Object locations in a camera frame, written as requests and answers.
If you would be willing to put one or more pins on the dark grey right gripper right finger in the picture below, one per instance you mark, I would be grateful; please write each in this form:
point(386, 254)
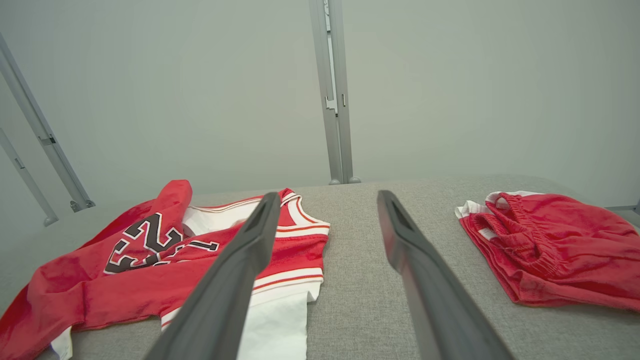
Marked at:
point(435, 300)

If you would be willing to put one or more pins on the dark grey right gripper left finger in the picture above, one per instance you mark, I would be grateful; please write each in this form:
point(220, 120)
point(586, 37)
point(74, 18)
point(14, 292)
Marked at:
point(225, 295)

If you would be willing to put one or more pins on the red white basketball jersey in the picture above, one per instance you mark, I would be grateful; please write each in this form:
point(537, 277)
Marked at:
point(100, 290)

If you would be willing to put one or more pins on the red shorts white stripe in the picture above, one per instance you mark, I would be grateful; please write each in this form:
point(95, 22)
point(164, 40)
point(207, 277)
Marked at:
point(565, 255)

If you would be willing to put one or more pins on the grey double partition post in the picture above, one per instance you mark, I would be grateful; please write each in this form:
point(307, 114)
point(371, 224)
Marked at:
point(341, 125)

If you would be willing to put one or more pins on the grey partition base rail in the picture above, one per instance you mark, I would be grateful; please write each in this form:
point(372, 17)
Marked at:
point(622, 207)

